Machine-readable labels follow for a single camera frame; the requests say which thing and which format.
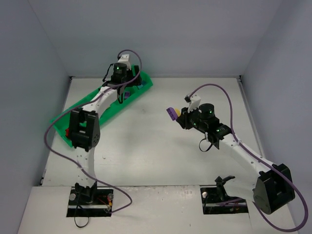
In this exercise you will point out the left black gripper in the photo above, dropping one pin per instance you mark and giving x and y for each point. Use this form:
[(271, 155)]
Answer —
[(136, 76)]

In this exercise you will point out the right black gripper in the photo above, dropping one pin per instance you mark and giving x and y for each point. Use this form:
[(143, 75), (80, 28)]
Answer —
[(183, 118)]

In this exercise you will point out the yellow rounded lego brick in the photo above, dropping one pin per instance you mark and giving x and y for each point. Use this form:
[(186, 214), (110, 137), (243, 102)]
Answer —
[(177, 112)]

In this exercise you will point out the purple rounded lego brick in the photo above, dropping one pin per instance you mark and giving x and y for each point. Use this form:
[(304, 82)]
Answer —
[(172, 113)]

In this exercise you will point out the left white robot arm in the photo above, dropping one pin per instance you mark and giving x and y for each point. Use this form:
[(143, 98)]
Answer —
[(84, 127)]

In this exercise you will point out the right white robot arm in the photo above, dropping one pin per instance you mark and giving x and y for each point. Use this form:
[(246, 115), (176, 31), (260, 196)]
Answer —
[(268, 184)]

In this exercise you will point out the green divided sorting tray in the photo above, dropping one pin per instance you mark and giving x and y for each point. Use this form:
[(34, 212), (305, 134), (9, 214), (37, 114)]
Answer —
[(111, 112)]

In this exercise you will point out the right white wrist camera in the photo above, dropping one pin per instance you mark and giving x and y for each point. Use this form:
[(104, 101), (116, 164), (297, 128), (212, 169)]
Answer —
[(193, 101)]

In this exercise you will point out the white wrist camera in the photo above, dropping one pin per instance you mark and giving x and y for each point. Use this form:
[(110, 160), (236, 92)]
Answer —
[(193, 101), (125, 60)]

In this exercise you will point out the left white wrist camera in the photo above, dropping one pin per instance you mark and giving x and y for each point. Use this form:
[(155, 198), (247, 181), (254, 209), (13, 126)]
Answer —
[(125, 60)]

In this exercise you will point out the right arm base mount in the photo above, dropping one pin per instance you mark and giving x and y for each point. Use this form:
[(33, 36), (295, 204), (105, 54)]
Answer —
[(215, 200)]

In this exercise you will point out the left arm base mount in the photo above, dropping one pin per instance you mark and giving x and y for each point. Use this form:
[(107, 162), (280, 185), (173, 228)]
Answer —
[(83, 207)]

